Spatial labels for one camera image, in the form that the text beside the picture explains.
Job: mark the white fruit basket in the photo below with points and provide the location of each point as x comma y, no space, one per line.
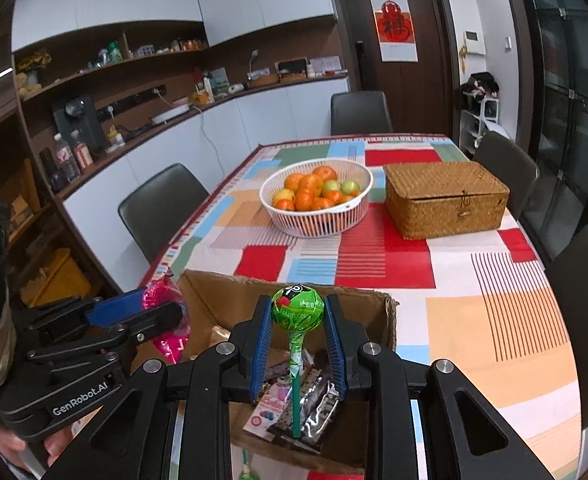
314,225

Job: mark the white gooseneck lamp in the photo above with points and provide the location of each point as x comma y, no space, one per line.
254,57

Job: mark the dark brown door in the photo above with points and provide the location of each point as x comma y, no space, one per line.
424,100

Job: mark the black topped box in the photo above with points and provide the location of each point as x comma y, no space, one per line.
291,67

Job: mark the wooden wall shelf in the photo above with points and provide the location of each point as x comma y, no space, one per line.
124,75

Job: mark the white intercom panel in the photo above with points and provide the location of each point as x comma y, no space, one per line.
474,42

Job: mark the yellow apple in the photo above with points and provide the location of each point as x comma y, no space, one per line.
284,195

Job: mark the colourful patterned tablecloth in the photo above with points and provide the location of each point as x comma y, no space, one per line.
474,320

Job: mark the black bag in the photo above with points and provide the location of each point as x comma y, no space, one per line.
481,85

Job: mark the cardboard box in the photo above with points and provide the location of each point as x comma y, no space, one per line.
364,310

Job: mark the magenta snack packet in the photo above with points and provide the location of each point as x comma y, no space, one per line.
161,290

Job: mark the black and white long packet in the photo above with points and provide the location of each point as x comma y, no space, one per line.
319,410

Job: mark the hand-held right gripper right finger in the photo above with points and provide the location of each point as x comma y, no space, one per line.
334,345

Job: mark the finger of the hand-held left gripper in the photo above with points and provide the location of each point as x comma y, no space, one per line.
159,320
119,305

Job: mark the black coffee machine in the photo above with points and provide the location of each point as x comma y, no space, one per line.
81,122

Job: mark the wall power strip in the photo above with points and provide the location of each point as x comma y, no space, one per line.
129,102

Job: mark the red and white wall calendar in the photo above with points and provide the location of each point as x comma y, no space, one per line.
394,30

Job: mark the white shoe rack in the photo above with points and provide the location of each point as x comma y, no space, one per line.
476,125

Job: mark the yellow flower decoration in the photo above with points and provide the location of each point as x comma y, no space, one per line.
34,60

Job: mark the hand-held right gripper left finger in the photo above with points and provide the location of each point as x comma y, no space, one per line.
261,345

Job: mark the clear bottle with red label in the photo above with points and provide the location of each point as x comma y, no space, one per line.
66,157

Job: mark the pile of oranges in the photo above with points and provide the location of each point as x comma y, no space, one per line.
306,197

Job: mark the green apple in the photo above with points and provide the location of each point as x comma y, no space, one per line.
331,186
351,187

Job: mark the white upper cabinets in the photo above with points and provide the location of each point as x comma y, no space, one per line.
264,0

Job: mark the dark snack packet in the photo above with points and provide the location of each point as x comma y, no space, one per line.
276,367

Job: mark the glass sliding door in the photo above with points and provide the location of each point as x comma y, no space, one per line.
564,110

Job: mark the tan snack packet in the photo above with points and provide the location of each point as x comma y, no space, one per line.
220,336

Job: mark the person's left hand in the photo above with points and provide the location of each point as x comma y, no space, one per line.
56,452

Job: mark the wicker box with lid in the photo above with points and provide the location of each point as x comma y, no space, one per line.
439,185

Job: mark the white lower cabinet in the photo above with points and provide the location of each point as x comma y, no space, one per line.
274,115

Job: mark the wicker tray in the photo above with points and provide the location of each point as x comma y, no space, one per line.
263,80

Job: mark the green lollipop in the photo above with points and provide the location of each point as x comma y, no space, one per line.
245,467
296,310

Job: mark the dark grey chair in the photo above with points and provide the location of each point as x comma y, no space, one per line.
584,310
504,165
159,210
361,112

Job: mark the white pink snack packet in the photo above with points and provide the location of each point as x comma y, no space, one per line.
264,415

